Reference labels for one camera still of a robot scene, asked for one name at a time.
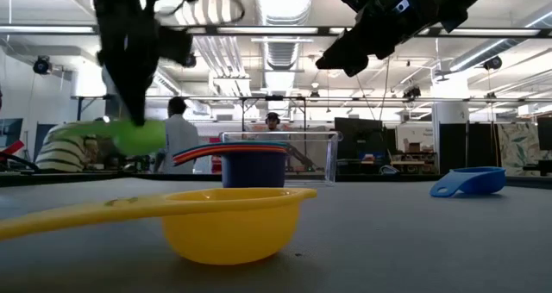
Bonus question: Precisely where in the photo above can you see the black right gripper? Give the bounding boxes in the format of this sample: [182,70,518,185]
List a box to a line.
[315,0,446,78]

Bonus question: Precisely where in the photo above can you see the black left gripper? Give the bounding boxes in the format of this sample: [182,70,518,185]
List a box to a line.
[85,0,200,128]

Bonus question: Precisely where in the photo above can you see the green measuring cup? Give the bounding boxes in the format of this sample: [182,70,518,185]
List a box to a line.
[53,119,167,157]

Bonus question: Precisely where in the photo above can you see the dark blue measuring cup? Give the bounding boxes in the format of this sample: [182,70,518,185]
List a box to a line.
[172,148,289,189]

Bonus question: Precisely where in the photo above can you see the yellow measuring cup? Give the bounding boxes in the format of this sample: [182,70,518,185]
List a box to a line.
[0,187,318,266]

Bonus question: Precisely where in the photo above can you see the light blue measuring cup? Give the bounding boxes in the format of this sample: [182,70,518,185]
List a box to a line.
[430,166,507,199]

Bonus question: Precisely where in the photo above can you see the clear plastic basket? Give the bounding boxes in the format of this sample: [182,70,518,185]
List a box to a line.
[219,131,344,187]

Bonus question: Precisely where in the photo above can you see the person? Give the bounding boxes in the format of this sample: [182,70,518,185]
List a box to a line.
[34,121,100,174]
[158,96,201,175]
[257,111,286,135]

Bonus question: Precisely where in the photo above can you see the red cabinet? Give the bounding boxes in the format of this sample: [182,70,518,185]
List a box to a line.
[210,136,223,174]

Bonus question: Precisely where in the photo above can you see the black partition panel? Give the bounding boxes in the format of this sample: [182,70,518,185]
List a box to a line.
[438,122,499,175]

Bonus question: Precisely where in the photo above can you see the leaf patterned panel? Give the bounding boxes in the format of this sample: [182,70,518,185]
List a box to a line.
[498,122,543,176]

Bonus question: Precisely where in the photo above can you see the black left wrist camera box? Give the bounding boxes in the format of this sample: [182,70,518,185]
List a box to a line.
[158,25,198,69]

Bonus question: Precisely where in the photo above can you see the round silver ceiling duct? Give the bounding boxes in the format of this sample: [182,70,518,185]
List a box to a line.
[254,0,315,97]

